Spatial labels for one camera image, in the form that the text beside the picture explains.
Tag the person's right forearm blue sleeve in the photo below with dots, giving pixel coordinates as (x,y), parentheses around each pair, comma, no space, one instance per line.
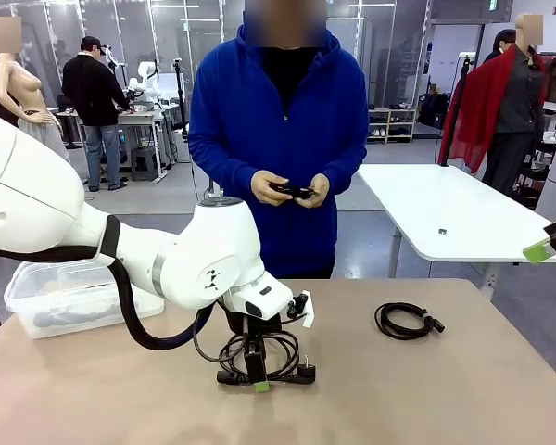
(222,167)

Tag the white table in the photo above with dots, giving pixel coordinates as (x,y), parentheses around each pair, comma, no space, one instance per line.
(468,199)

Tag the person's left forearm blue sleeve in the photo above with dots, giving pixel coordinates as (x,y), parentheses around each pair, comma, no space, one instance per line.
(347,167)

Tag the person in blue hoodie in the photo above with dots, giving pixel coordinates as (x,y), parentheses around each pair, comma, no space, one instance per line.
(259,116)

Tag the bare beige mannequin grey trousers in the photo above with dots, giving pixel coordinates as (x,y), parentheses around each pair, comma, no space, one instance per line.
(14,79)

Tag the dark haired background person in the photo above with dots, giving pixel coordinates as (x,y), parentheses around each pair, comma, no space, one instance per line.
(505,39)

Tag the person's right hand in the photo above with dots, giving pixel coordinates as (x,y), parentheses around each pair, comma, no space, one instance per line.
(264,187)

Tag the man in black jacket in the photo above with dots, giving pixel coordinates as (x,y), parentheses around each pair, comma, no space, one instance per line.
(90,92)

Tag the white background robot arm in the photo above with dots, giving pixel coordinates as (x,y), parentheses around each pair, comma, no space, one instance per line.
(146,76)

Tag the dark storage shelf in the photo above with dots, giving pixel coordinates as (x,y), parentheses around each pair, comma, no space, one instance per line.
(537,176)

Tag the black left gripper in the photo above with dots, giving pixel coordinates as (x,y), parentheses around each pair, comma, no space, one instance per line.
(252,329)

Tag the black camera tripod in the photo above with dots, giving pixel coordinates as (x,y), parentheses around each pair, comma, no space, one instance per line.
(180,92)

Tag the black bags pile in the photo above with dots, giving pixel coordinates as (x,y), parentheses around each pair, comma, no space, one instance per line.
(433,111)

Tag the clear plastic storage box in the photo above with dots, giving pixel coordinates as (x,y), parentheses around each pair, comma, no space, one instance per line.
(51,287)

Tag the red shawl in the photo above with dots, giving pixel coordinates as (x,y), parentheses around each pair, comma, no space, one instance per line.
(472,116)

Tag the wooden shoe rack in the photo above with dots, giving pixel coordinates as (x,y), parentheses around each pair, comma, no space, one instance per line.
(394,121)

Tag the person's left hand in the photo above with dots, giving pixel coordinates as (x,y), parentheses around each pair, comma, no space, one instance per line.
(319,190)

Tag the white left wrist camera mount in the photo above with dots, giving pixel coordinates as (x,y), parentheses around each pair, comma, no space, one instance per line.
(308,310)

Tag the dark grey stool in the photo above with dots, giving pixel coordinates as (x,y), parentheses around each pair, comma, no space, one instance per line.
(144,162)

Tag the mannequin in grey shirt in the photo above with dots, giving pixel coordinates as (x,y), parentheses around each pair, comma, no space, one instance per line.
(514,106)

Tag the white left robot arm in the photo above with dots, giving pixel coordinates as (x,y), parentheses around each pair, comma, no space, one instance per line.
(222,250)

